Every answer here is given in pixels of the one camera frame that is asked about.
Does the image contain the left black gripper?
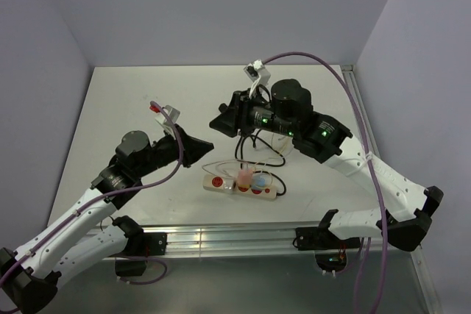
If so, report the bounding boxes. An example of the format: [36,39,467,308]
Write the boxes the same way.
[135,124,214,178]

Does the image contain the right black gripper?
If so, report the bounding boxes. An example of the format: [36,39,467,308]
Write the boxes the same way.
[208,88,297,138]

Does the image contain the pink charger cable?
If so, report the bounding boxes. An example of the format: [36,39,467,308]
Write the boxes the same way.
[201,159,258,179]

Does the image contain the white charger adapter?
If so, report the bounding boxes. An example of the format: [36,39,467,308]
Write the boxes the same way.
[223,179,236,194]

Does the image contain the pink charger plug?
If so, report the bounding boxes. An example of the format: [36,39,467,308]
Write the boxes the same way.
[236,168,253,184]

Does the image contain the yellow charger cable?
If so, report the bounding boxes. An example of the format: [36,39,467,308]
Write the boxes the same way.
[249,133,294,186]

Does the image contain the blue charger plug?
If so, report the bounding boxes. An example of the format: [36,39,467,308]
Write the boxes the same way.
[252,175,267,189]

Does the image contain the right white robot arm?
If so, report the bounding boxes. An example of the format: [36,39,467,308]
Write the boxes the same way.
[209,79,444,251]

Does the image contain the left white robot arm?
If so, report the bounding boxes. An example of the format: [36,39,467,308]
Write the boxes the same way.
[1,125,214,313]

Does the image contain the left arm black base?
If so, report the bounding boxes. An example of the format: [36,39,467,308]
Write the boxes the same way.
[99,215,168,285]

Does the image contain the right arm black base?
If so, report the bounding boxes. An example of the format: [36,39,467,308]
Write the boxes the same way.
[292,209,364,277]

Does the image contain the beige power strip red sockets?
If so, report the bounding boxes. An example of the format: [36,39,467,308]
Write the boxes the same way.
[202,174,277,201]

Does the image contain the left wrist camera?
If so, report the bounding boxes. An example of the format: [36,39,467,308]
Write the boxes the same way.
[149,101,180,137]

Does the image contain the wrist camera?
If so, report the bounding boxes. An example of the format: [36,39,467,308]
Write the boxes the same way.
[149,101,180,137]
[244,60,271,98]

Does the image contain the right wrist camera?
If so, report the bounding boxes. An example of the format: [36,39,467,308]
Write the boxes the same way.
[244,60,271,98]

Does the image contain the aluminium mounting rail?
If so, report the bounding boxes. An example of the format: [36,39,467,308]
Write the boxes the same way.
[40,220,422,262]

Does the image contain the right side aluminium rail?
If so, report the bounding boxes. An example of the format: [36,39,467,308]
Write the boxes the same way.
[341,65,377,152]

